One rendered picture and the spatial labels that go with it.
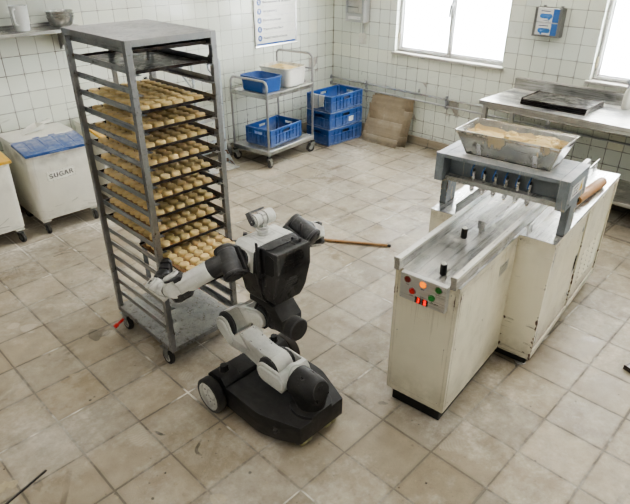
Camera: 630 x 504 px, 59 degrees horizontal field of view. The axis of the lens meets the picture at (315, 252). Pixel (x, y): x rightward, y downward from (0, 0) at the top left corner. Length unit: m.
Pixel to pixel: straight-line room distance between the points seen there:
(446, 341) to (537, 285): 0.72
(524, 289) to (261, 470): 1.68
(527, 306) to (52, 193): 3.81
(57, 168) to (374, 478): 3.59
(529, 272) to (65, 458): 2.54
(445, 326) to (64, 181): 3.56
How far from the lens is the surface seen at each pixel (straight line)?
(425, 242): 2.82
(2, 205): 5.08
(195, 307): 3.67
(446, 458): 2.96
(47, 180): 5.14
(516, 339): 3.45
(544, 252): 3.14
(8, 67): 5.58
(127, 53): 2.70
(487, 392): 3.35
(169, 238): 3.14
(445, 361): 2.82
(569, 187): 2.98
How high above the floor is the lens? 2.19
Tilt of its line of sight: 29 degrees down
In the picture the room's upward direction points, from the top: straight up
